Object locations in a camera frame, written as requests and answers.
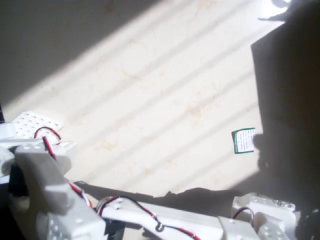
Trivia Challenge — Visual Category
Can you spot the red white black servo cable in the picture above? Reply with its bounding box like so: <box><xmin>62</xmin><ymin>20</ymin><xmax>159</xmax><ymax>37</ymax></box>
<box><xmin>234</xmin><ymin>206</ymin><xmax>256</xmax><ymax>223</ymax></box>
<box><xmin>96</xmin><ymin>195</ymin><xmax>201</xmax><ymax>240</ymax></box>
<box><xmin>33</xmin><ymin>126</ymin><xmax>92</xmax><ymax>210</ymax></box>

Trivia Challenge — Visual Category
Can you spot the white perforated base plate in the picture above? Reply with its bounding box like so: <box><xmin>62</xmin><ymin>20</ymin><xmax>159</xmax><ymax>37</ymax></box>
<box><xmin>12</xmin><ymin>110</ymin><xmax>65</xmax><ymax>141</ymax></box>

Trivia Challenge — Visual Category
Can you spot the green bordered paper label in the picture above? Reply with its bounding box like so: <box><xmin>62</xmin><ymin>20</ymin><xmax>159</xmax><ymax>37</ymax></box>
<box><xmin>231</xmin><ymin>127</ymin><xmax>257</xmax><ymax>155</ymax></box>

